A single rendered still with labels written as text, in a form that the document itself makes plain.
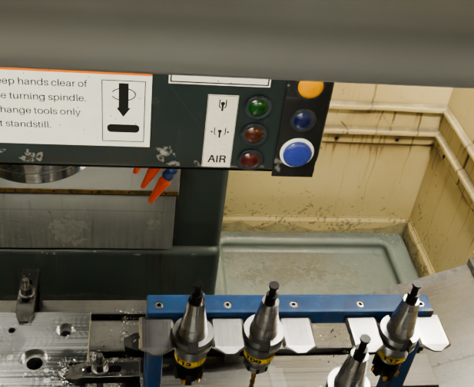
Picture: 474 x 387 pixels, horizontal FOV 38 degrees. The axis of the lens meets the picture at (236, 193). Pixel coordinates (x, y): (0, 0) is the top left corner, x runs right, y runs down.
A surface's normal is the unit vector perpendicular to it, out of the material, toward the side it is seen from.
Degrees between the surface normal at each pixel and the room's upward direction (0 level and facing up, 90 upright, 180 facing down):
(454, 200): 90
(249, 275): 0
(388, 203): 90
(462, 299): 24
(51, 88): 90
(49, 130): 90
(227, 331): 0
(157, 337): 0
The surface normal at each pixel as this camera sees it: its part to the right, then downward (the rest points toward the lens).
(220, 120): 0.11, 0.62
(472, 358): -0.30, -0.72
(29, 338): 0.11, -0.78
